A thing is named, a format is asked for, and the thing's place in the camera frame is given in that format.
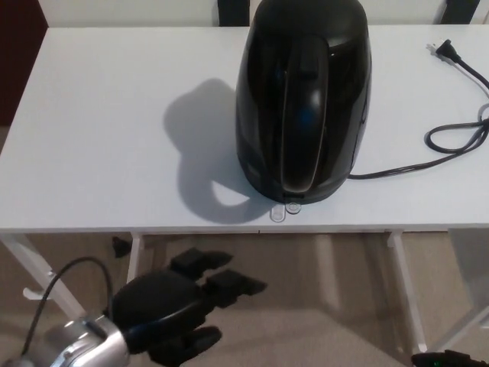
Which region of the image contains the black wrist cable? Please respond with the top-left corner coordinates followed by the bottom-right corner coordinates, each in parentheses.
top-left (21, 256), bottom-right (115, 356)

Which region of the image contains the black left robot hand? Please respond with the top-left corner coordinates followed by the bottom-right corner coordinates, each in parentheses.
top-left (110, 247), bottom-right (268, 364)

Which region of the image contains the black electric kettle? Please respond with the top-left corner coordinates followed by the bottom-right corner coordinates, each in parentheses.
top-left (235, 0), bottom-right (374, 195)

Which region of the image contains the black power cord with plug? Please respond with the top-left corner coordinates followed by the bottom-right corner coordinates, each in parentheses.
top-left (349, 37), bottom-right (489, 180)

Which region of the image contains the small black floor object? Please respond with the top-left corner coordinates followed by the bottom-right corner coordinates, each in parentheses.
top-left (112, 236), bottom-right (131, 259)

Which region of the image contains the dark red panel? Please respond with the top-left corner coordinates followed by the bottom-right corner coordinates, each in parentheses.
top-left (0, 0), bottom-right (49, 127)

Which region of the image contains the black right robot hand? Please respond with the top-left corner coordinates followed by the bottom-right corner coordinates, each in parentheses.
top-left (411, 348), bottom-right (489, 367)

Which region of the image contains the white low cabinet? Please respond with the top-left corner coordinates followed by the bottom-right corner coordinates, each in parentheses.
top-left (37, 0), bottom-right (489, 28)

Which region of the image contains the black kettle base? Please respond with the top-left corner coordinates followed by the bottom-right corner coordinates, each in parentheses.
top-left (239, 160), bottom-right (350, 203)

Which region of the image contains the white hook on table leg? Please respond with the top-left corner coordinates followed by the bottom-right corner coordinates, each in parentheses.
top-left (22, 287), bottom-right (53, 303)

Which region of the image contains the clear kettle switch lever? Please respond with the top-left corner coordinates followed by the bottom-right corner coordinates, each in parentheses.
top-left (269, 201), bottom-right (303, 223)

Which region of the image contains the white table leg frame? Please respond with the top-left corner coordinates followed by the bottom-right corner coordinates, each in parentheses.
top-left (385, 228), bottom-right (489, 353)
top-left (0, 231), bottom-right (148, 318)

